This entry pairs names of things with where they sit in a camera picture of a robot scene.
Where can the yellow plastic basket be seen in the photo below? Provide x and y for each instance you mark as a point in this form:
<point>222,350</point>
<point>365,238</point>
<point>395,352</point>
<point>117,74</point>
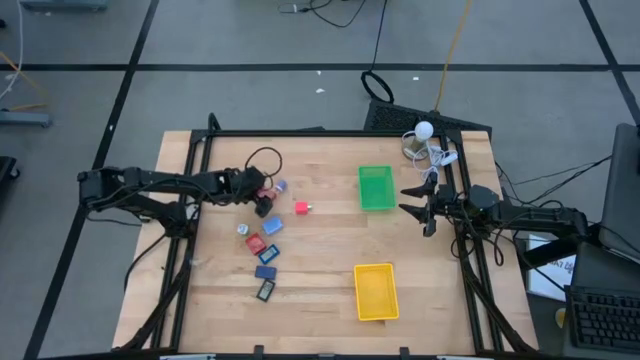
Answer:
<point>376,291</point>

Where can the dark blue plastic box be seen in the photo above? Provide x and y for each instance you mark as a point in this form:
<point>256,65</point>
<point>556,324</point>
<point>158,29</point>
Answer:
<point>265,272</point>

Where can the red cube with silver tip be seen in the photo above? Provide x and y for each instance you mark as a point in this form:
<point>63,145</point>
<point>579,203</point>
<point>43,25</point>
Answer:
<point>301,208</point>

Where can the grey metal stand foot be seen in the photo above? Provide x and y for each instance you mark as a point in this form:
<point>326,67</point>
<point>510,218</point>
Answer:
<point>65,4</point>
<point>25,119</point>

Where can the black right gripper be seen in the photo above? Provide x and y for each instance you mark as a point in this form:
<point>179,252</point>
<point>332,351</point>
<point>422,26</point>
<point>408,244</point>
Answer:
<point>444,200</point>

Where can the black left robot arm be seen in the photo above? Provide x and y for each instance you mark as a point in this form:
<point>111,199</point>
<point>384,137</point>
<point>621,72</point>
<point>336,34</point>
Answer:
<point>150,177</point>

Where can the white paper sheet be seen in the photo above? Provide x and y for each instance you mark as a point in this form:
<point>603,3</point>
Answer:
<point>550,275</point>

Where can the dark grey laptop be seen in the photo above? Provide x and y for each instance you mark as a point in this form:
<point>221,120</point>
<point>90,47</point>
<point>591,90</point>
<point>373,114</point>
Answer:
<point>620,190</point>

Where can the black box with label window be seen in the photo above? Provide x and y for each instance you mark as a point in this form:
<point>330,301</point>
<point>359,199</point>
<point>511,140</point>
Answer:
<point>265,290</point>

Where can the small white tape roll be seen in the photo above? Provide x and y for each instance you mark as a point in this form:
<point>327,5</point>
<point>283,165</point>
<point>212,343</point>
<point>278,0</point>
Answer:
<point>243,229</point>

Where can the black perforated panel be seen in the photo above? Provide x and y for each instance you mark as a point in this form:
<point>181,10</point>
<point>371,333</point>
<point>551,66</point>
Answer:
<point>395,117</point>

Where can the red item with purple cap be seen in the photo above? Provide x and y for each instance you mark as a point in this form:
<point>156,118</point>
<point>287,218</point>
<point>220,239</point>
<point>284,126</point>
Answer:
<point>270,193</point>

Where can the blue box with label window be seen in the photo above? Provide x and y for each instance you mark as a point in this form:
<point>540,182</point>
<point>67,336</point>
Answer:
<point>269,254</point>

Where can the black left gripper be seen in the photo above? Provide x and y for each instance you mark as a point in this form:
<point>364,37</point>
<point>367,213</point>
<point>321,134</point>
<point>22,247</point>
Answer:
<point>247,182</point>

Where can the green plastic basket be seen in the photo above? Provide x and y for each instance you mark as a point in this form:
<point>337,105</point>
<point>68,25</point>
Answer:
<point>376,187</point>

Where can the black aluminium table frame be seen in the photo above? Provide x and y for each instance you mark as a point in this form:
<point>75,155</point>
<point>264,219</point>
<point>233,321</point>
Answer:
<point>325,133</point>

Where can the black keyboard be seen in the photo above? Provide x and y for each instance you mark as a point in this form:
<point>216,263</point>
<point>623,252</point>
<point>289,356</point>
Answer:
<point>605,320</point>

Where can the red plastic box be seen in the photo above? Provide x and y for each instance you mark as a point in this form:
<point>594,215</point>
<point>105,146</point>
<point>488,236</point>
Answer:
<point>255,244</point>

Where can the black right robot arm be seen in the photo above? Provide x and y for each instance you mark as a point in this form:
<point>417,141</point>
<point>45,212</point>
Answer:
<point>530,215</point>

